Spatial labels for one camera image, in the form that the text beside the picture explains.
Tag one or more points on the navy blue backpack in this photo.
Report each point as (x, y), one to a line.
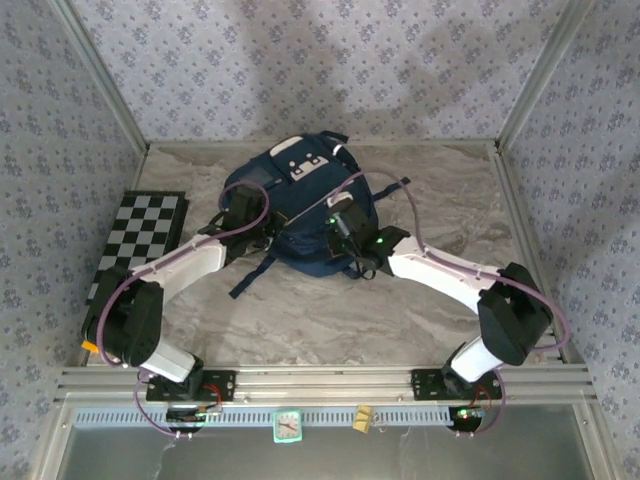
(310, 250)

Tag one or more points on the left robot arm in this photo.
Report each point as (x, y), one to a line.
(130, 320)

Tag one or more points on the black grey chessboard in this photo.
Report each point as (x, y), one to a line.
(145, 225)

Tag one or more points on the small yellow tag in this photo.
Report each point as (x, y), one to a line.
(363, 419)

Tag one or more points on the small teal clock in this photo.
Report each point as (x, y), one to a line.
(287, 426)

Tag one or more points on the small orange block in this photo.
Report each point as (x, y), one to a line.
(90, 347)

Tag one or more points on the right controller board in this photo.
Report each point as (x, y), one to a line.
(465, 417)

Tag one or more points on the controller board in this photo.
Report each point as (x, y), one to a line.
(465, 417)
(185, 415)

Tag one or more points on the left controller board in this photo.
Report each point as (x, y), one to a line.
(185, 415)

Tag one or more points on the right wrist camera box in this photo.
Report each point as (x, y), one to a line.
(342, 201)

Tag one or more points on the aluminium mounting rail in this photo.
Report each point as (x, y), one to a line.
(325, 382)

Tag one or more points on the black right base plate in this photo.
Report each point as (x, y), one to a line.
(425, 385)

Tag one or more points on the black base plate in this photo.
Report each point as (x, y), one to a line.
(220, 385)
(425, 385)

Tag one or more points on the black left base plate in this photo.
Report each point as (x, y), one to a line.
(220, 385)

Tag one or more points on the aluminium frame post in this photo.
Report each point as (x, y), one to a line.
(542, 75)
(102, 75)

